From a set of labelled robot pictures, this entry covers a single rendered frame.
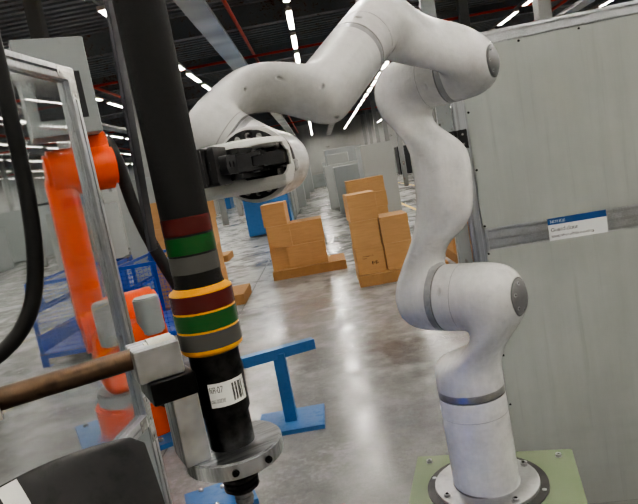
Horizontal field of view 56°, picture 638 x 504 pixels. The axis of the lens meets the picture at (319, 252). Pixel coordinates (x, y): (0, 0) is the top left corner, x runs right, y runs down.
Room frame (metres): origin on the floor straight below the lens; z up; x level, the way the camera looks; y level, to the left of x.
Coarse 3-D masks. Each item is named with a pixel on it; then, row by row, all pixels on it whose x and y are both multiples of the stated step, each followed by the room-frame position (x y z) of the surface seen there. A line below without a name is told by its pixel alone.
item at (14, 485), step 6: (6, 486) 0.47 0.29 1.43; (12, 486) 0.47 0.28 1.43; (18, 486) 0.47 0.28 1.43; (0, 492) 0.46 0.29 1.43; (6, 492) 0.46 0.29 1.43; (12, 492) 0.46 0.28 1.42; (18, 492) 0.46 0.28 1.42; (24, 492) 0.47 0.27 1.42; (0, 498) 0.46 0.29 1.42; (6, 498) 0.46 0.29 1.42; (12, 498) 0.46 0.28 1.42; (18, 498) 0.46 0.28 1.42; (24, 498) 0.46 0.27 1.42
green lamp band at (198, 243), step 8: (208, 232) 0.40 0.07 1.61; (168, 240) 0.39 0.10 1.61; (176, 240) 0.39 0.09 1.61; (184, 240) 0.39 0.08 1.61; (192, 240) 0.39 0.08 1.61; (200, 240) 0.39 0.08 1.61; (208, 240) 0.39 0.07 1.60; (168, 248) 0.39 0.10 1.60; (176, 248) 0.39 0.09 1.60; (184, 248) 0.39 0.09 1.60; (192, 248) 0.39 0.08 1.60; (200, 248) 0.39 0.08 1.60; (208, 248) 0.39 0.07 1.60; (168, 256) 0.40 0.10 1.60; (176, 256) 0.39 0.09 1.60
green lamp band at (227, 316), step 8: (216, 312) 0.39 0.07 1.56; (224, 312) 0.39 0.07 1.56; (232, 312) 0.40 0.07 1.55; (176, 320) 0.39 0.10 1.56; (184, 320) 0.38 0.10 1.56; (192, 320) 0.38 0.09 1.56; (200, 320) 0.38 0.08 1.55; (208, 320) 0.38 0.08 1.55; (216, 320) 0.38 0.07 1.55; (224, 320) 0.39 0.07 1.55; (232, 320) 0.39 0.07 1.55; (176, 328) 0.39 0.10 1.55; (184, 328) 0.39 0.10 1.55; (192, 328) 0.38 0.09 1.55; (200, 328) 0.38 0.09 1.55; (208, 328) 0.38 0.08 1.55; (216, 328) 0.38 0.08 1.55
